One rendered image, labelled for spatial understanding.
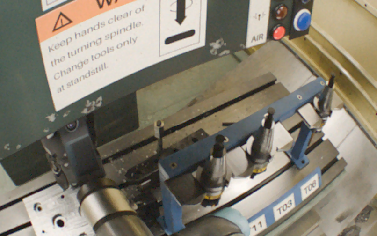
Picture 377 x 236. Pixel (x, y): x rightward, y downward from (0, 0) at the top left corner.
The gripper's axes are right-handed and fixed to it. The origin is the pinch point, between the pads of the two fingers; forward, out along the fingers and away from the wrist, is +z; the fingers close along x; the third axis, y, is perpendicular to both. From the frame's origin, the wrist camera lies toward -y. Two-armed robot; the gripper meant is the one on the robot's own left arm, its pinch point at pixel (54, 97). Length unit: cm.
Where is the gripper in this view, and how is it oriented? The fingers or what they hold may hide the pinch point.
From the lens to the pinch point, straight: 60.3
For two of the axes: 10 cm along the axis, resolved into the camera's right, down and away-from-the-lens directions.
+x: 8.5, -3.9, 3.6
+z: -5.3, -6.7, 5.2
